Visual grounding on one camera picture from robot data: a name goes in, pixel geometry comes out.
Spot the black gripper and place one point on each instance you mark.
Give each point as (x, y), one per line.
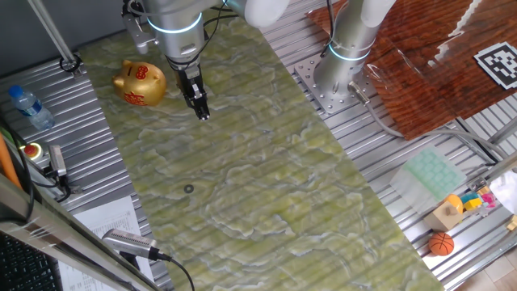
(190, 81)

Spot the grey metal washer coin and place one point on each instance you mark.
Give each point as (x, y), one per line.
(185, 188)

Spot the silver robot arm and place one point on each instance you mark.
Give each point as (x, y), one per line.
(351, 40)

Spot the golden piggy bank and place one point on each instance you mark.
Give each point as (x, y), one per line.
(141, 87)

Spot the green marble pattern mat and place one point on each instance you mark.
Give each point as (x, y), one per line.
(262, 202)

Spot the printed white paper sheet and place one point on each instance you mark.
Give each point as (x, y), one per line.
(109, 218)

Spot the clear plastic water bottle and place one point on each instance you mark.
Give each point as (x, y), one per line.
(34, 111)

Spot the red emergency stop button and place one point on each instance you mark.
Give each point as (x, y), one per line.
(30, 150)

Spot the orange rod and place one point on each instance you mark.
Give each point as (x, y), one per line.
(8, 165)

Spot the black keyboard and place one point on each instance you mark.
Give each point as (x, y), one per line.
(24, 271)

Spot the translucent green grid tray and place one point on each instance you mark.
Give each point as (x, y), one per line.
(432, 174)

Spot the small wooden block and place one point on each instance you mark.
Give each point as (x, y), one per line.
(442, 218)

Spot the small orange basketball toy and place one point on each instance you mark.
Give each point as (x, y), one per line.
(441, 243)

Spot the teal and yellow toy block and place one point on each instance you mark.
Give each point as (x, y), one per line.
(472, 204)

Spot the small orange toy block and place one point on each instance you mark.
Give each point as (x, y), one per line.
(483, 190)

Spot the black white marker tag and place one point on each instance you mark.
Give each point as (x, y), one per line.
(501, 64)

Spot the pink toy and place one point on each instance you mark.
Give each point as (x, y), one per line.
(488, 200)

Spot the white plastic bag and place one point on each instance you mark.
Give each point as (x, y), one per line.
(507, 190)

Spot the yellow wooden block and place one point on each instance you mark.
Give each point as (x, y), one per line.
(513, 223)

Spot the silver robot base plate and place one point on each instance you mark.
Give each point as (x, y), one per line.
(335, 103)

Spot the silver camera on stand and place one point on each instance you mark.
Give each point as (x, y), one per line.
(129, 241)

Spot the aluminium frame bracket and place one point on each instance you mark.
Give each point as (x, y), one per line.
(50, 30)

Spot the aluminium frame beam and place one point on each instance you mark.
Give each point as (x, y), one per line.
(60, 238)

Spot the aluminium frame bar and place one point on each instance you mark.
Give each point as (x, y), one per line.
(505, 131)
(501, 167)

